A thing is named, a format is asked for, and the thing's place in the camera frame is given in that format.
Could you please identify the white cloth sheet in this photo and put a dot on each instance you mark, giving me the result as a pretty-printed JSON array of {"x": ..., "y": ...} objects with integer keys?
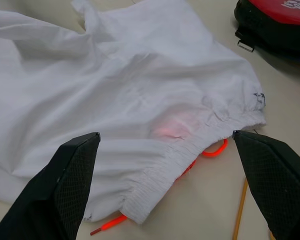
[{"x": 102, "y": 87}]

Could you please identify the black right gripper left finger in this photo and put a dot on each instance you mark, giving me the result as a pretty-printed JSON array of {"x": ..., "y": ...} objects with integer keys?
[{"x": 52, "y": 190}]

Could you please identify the wooden stick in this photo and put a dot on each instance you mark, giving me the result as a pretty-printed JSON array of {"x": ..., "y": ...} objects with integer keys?
[{"x": 241, "y": 207}]

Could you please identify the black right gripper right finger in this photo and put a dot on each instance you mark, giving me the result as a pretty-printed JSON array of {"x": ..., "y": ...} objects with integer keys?
[{"x": 282, "y": 180}]

